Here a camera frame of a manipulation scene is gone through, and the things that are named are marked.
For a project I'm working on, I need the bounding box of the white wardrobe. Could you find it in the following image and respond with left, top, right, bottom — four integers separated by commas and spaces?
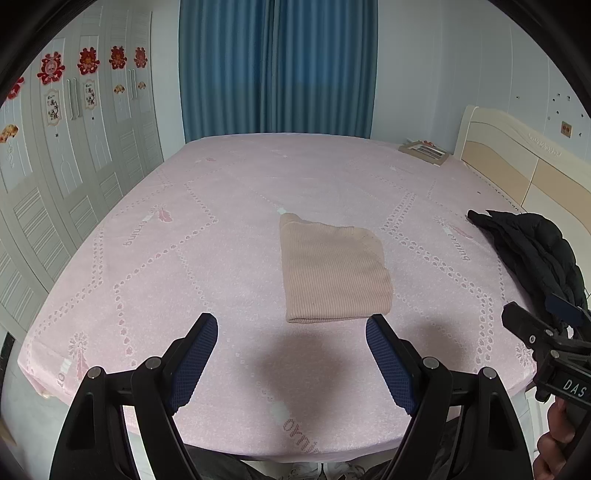
0, 9, 164, 337

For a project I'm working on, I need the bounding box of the black puffer jacket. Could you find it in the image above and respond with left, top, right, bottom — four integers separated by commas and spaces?
467, 209, 589, 324

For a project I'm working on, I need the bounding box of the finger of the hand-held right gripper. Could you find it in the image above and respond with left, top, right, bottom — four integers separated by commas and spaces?
545, 293, 591, 329
502, 302, 561, 349

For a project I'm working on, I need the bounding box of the flat cardboard box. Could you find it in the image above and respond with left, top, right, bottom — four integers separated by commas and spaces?
399, 141, 451, 166

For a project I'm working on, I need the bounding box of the white sneaker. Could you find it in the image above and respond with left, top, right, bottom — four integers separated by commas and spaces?
288, 462, 324, 480
323, 462, 365, 480

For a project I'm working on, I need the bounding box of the pink knit sweater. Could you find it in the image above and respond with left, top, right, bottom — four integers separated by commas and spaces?
279, 213, 394, 324

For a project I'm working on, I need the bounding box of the cream headboard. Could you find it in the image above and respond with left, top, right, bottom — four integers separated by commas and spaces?
455, 105, 591, 232

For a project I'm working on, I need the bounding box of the blue curtain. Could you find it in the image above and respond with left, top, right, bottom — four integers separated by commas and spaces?
178, 0, 379, 145

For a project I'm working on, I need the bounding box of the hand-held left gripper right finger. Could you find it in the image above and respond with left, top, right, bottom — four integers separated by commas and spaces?
366, 314, 536, 480

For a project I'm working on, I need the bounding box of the person's right hand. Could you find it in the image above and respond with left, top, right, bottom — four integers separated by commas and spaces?
533, 397, 587, 480

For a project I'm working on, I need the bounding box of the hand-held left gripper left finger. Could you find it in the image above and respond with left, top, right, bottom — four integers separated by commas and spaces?
48, 313, 219, 480

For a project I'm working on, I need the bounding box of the white bedside cabinet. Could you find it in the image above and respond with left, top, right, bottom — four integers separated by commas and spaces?
510, 383, 550, 462

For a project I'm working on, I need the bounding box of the bed with pink sheet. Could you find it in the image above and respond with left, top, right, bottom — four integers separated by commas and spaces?
17, 133, 543, 464

